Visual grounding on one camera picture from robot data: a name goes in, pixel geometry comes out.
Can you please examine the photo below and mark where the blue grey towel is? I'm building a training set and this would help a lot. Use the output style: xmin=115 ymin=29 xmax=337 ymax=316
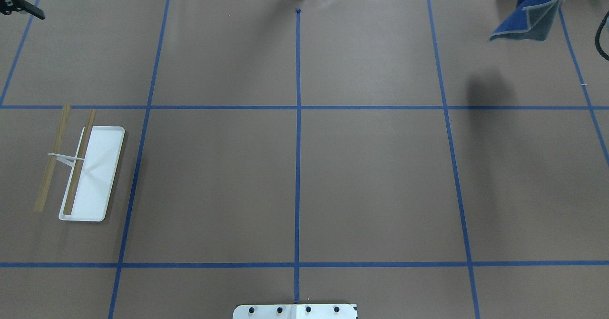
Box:
xmin=489 ymin=0 xmax=562 ymax=42

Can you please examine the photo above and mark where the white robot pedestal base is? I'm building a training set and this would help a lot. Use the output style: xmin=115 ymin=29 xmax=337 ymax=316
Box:
xmin=232 ymin=303 xmax=359 ymax=319

